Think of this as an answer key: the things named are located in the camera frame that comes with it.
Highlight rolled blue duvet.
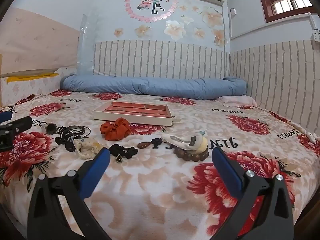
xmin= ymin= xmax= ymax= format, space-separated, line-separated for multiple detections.
xmin=60 ymin=74 xmax=248 ymax=100

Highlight brick pattern tray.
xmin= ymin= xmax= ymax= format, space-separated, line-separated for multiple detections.
xmin=93 ymin=101 xmax=173 ymax=126

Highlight white bow hair clip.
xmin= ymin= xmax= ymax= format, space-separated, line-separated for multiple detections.
xmin=161 ymin=131 xmax=200 ymax=152

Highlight black claw clip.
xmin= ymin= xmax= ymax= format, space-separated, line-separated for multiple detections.
xmin=54 ymin=136 xmax=77 ymax=153

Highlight pink heart wall sticker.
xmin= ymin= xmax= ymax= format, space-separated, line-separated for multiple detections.
xmin=124 ymin=0 xmax=178 ymax=23

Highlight brown framed window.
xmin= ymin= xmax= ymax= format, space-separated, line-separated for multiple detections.
xmin=252 ymin=0 xmax=315 ymax=23

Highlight cream scrunchie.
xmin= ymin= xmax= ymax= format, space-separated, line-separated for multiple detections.
xmin=75 ymin=137 xmax=102 ymax=160

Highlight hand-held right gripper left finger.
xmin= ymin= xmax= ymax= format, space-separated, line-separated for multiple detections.
xmin=27 ymin=147 xmax=112 ymax=240

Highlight yellow tape strip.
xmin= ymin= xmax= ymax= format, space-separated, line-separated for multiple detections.
xmin=6 ymin=73 xmax=59 ymax=83

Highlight yellow pompom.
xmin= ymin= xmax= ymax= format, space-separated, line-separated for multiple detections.
xmin=196 ymin=137 xmax=209 ymax=153

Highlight pink pillow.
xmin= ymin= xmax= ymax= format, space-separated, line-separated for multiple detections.
xmin=217 ymin=95 xmax=258 ymax=108

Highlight red floral blanket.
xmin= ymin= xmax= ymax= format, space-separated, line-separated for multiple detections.
xmin=0 ymin=89 xmax=320 ymax=240

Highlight peach flower wall stickers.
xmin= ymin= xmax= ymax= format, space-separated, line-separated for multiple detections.
xmin=112 ymin=0 xmax=227 ymax=48

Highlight pink patterned board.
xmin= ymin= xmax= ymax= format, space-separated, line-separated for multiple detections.
xmin=0 ymin=7 xmax=81 ymax=78

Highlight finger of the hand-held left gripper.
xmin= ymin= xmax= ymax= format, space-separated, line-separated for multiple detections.
xmin=0 ymin=116 xmax=33 ymax=137
xmin=0 ymin=110 xmax=12 ymax=123

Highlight bundle of black hair ties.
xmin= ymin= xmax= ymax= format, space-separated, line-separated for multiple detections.
xmin=57 ymin=125 xmax=92 ymax=139

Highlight orange scrunchie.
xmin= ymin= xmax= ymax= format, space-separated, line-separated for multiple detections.
xmin=100 ymin=118 xmax=130 ymax=141

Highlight wooden bead bracelet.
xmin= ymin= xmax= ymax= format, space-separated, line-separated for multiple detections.
xmin=174 ymin=146 xmax=209 ymax=162

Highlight white air conditioner pipe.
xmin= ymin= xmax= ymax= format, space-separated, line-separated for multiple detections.
xmin=221 ymin=4 xmax=232 ymax=53

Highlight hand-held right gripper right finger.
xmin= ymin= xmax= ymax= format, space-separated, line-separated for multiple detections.
xmin=211 ymin=145 xmax=294 ymax=240

